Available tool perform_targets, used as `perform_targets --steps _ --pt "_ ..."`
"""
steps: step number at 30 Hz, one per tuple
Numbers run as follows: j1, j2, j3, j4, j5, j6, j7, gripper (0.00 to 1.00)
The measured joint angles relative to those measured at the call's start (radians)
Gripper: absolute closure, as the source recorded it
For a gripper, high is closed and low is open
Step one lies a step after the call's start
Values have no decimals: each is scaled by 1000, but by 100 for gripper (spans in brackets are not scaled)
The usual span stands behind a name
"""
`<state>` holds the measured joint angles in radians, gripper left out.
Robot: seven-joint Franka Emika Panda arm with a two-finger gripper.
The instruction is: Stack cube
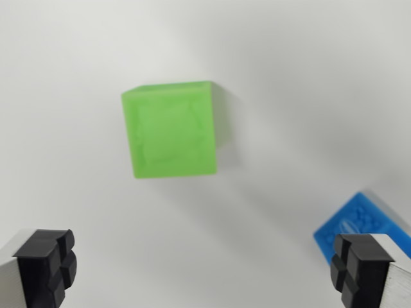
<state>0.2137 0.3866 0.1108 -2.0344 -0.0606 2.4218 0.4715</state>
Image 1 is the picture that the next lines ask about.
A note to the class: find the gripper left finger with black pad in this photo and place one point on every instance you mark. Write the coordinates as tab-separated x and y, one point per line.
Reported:
35	269

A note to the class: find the green embossed cube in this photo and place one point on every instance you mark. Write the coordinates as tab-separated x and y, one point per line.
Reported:
170	131

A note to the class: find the blue embossed cube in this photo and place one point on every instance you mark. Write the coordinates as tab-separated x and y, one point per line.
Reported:
356	215

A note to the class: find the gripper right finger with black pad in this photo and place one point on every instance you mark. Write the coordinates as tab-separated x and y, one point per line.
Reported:
366	272

